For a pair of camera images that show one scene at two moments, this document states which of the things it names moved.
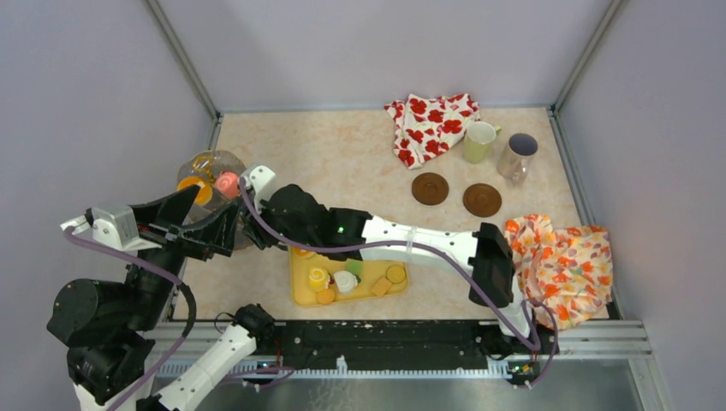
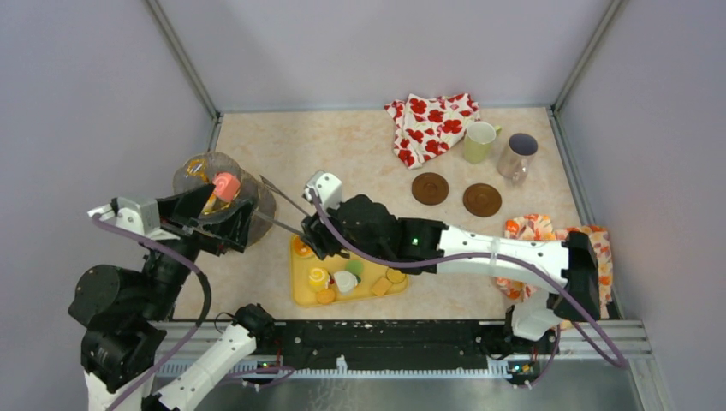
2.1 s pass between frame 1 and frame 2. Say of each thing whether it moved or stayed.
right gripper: moved
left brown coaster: stayed
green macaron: stayed
